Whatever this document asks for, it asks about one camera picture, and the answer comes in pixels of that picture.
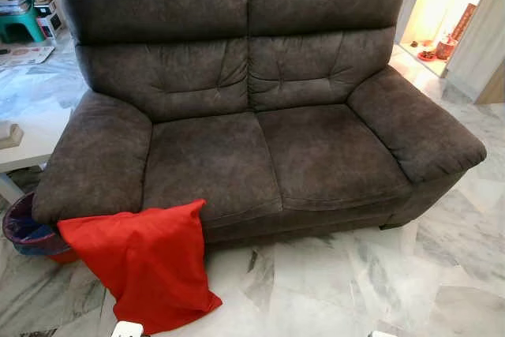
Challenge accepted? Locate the red pillow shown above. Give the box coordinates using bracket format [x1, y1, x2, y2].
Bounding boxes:
[57, 200, 223, 335]

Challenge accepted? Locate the dark grey fabric sofa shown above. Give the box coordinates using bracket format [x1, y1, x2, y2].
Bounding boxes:
[32, 0, 488, 245]

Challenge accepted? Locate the printed floor mat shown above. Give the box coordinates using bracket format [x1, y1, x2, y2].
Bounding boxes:
[0, 45, 56, 68]

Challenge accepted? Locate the brown clay pot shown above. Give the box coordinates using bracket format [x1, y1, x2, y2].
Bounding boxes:
[436, 36, 459, 61]

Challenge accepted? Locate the white box appliance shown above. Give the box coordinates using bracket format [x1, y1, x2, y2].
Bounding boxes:
[33, 0, 65, 39]

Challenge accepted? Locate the white low table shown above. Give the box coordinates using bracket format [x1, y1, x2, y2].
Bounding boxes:
[0, 107, 73, 204]

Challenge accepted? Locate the small beige object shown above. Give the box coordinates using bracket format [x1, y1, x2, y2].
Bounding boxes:
[0, 122, 24, 150]

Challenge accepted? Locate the green plastic stool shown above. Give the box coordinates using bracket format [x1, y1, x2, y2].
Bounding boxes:
[0, 0, 47, 44]

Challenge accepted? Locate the stack of books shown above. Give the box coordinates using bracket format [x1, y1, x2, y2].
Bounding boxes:
[0, 0, 32, 16]

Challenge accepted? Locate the lit white wall cabinet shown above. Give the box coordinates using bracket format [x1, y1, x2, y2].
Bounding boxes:
[397, 0, 505, 106]

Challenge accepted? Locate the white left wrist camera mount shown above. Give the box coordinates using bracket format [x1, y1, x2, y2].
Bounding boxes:
[110, 321, 144, 337]

